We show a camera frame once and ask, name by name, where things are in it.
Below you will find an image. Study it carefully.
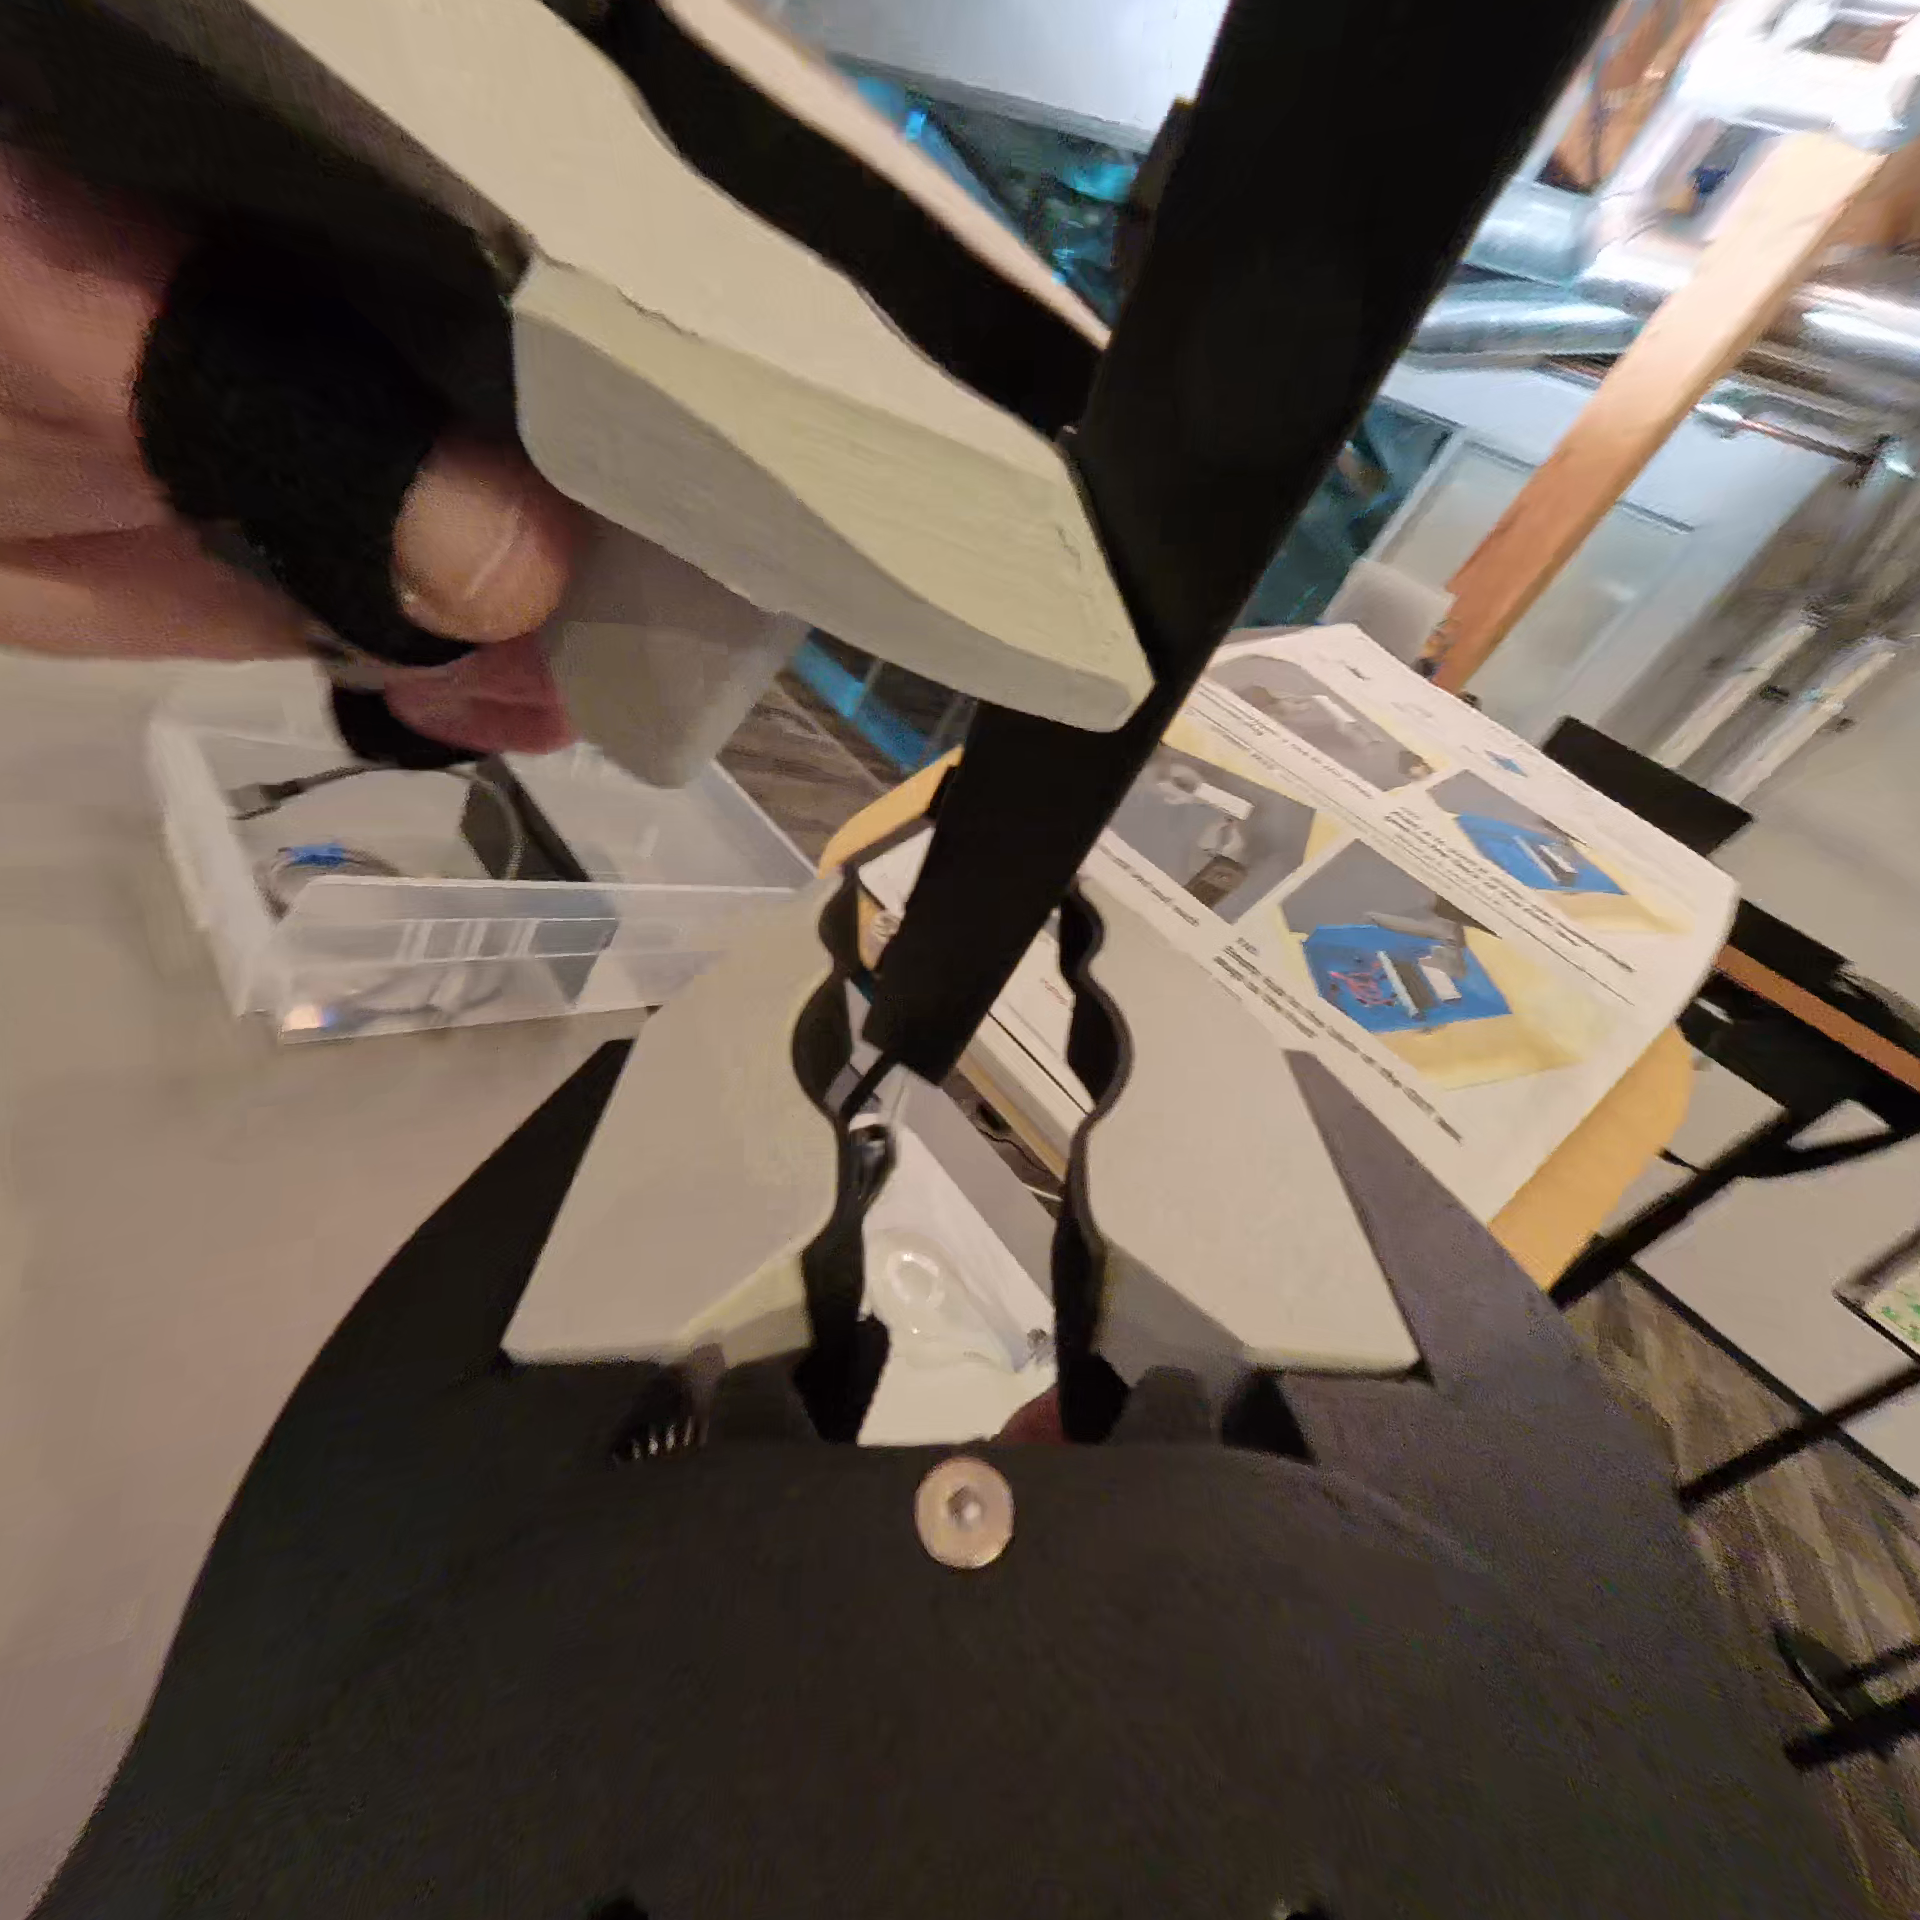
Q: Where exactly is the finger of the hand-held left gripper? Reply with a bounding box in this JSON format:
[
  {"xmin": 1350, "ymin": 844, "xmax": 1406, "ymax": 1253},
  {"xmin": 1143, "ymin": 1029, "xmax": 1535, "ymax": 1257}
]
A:
[
  {"xmin": 661, "ymin": 0, "xmax": 1115, "ymax": 356},
  {"xmin": 246, "ymin": 0, "xmax": 1156, "ymax": 738}
]

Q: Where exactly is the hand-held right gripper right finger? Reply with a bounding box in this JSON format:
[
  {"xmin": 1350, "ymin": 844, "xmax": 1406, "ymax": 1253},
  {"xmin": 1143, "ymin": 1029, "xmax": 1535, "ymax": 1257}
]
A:
[{"xmin": 1050, "ymin": 884, "xmax": 1430, "ymax": 1441}]

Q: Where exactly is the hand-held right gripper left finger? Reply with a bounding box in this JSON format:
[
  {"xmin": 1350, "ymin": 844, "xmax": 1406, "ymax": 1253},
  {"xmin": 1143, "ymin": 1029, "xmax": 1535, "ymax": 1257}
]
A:
[{"xmin": 502, "ymin": 875, "xmax": 890, "ymax": 1430}]

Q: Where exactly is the black multiport hub cable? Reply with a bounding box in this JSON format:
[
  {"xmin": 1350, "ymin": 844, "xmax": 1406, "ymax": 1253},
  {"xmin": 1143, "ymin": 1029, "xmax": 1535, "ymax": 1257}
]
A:
[{"xmin": 801, "ymin": 1049, "xmax": 922, "ymax": 1441}]

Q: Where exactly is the clear acrylic box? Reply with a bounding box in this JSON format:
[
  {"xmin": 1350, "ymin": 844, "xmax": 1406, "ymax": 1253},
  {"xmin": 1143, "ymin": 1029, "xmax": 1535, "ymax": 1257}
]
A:
[{"xmin": 146, "ymin": 703, "xmax": 823, "ymax": 1047}]

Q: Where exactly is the black seven-port usb hub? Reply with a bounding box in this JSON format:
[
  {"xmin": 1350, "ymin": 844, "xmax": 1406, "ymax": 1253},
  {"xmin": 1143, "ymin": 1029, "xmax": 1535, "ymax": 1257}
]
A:
[{"xmin": 855, "ymin": 0, "xmax": 1626, "ymax": 1088}]

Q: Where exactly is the person's left hand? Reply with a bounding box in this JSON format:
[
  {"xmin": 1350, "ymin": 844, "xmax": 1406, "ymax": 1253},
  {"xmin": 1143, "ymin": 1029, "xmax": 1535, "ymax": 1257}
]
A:
[{"xmin": 0, "ymin": 150, "xmax": 581, "ymax": 763}]

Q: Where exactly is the white book stand wooden board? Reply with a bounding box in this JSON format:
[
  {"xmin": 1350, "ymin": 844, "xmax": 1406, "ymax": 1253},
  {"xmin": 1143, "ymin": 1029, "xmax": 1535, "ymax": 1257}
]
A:
[{"xmin": 818, "ymin": 750, "xmax": 1696, "ymax": 1449}]

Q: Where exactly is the printed instruction sheet pad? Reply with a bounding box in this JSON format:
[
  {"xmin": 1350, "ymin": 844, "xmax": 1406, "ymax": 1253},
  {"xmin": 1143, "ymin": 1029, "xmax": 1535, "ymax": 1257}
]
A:
[{"xmin": 869, "ymin": 625, "xmax": 1738, "ymax": 1224}]

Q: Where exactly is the white note board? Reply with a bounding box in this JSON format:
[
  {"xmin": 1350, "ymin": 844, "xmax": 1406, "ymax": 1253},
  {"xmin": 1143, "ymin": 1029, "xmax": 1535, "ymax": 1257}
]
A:
[{"xmin": 1836, "ymin": 1242, "xmax": 1920, "ymax": 1352}]

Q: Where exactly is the grey braided coiled cable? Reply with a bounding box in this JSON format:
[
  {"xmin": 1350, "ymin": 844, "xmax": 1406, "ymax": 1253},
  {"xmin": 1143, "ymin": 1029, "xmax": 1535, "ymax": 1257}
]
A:
[{"xmin": 256, "ymin": 844, "xmax": 454, "ymax": 1021}]

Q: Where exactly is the silver ventilation duct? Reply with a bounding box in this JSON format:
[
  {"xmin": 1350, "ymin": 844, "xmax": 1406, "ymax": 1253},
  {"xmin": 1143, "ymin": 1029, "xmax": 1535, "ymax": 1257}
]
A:
[{"xmin": 1409, "ymin": 191, "xmax": 1920, "ymax": 384}]

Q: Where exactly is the wooden post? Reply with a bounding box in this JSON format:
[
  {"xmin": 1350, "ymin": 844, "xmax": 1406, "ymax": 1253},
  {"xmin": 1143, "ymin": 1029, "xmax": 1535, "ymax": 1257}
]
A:
[{"xmin": 1432, "ymin": 139, "xmax": 1920, "ymax": 693}]

